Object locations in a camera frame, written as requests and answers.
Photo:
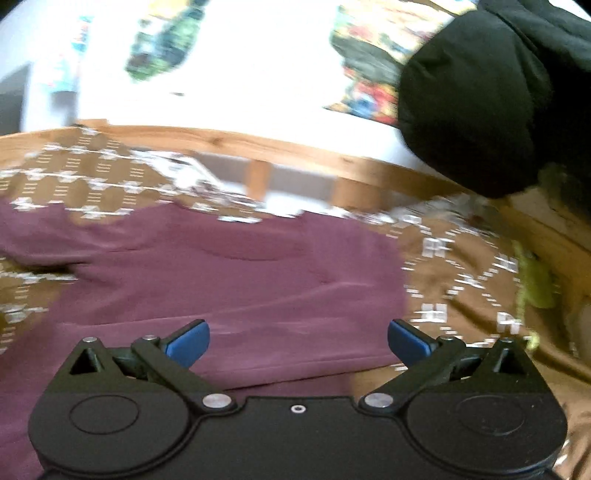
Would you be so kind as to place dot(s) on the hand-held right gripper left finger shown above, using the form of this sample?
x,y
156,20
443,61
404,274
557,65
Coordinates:
x,y
190,340

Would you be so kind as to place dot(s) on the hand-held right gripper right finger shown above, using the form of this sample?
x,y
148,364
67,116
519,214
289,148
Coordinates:
x,y
406,341

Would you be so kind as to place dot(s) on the maroon shirt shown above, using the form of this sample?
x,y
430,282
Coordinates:
x,y
231,277

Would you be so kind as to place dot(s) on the brown patterned blanket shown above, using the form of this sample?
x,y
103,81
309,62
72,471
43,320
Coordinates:
x,y
461,314

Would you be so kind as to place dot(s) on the white printed bed sheet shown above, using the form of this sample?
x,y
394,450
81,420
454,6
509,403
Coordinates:
x,y
194,177

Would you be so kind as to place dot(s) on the black cloth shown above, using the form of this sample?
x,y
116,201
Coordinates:
x,y
489,92

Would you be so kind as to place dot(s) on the wooden bed frame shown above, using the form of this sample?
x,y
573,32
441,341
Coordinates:
x,y
231,143

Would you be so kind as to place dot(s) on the colourful flowery wall poster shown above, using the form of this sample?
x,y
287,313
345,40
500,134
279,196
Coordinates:
x,y
364,64

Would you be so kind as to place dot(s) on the wall poster with green figure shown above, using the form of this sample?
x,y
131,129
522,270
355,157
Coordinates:
x,y
161,44

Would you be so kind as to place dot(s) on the blue and orange wall poster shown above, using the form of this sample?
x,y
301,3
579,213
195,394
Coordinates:
x,y
64,55

